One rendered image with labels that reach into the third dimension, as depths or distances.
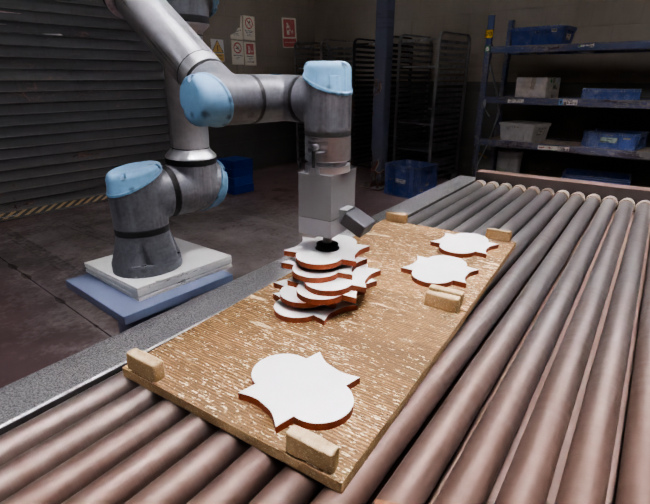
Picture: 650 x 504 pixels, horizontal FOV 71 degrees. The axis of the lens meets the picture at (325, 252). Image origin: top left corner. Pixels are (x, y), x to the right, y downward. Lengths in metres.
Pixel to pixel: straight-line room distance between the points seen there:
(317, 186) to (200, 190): 0.41
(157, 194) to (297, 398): 0.61
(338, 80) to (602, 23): 5.39
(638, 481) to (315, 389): 0.35
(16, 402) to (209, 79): 0.50
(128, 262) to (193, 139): 0.30
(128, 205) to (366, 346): 0.59
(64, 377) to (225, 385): 0.24
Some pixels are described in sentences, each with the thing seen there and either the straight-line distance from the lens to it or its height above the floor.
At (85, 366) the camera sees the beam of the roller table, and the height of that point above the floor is 0.91.
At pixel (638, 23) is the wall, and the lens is 5.96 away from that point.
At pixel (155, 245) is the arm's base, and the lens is 1.05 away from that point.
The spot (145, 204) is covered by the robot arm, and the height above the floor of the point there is 1.06.
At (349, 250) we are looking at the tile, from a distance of 0.79.
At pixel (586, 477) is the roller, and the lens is 0.59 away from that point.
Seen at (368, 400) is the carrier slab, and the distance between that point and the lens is 0.59.
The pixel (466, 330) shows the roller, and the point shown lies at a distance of 0.78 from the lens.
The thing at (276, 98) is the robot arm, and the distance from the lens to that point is 0.76.
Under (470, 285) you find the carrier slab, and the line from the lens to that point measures 0.90.
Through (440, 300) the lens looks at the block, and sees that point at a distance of 0.79.
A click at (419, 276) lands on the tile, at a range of 0.89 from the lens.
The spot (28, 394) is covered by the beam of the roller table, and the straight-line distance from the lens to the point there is 0.74.
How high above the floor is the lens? 1.30
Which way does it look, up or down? 21 degrees down
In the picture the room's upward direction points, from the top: straight up
